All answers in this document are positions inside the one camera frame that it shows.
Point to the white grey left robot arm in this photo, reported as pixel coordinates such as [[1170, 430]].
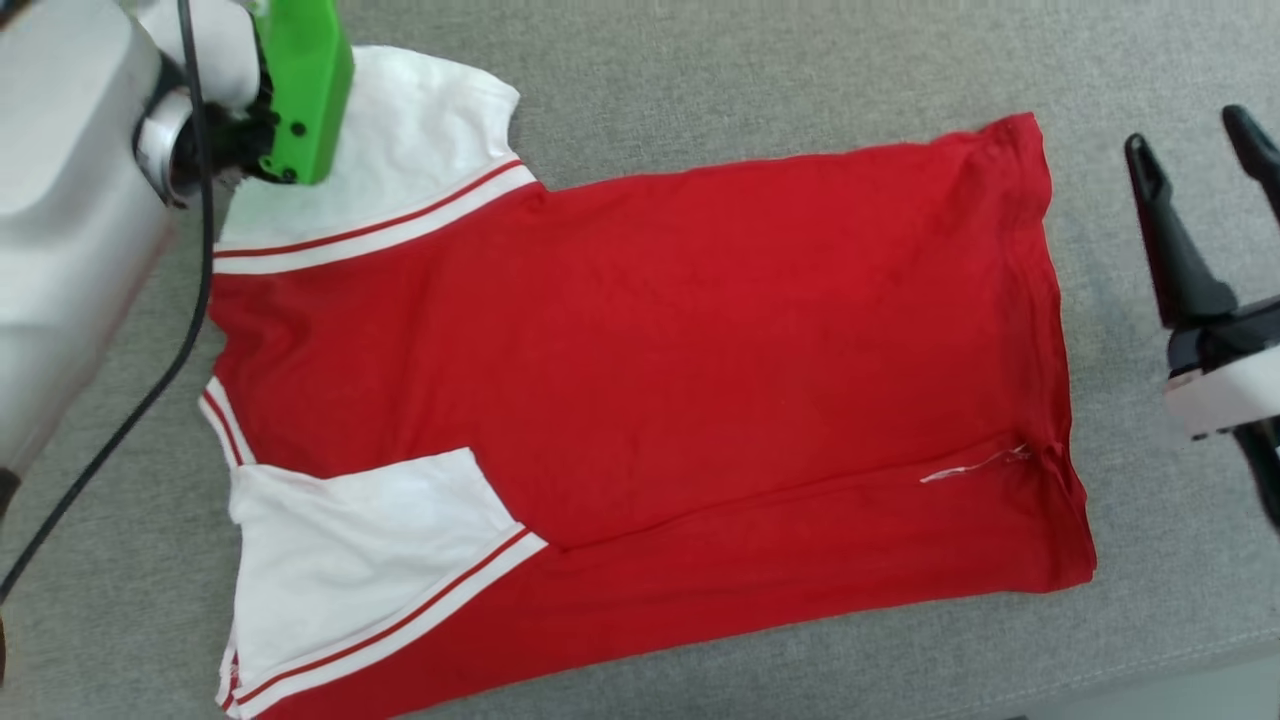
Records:
[[70, 200]]

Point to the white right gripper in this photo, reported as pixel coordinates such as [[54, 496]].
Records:
[[1230, 370]]

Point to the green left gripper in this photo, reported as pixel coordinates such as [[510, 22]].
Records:
[[305, 90]]

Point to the red and white jersey shirt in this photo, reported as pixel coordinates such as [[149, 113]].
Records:
[[700, 350]]

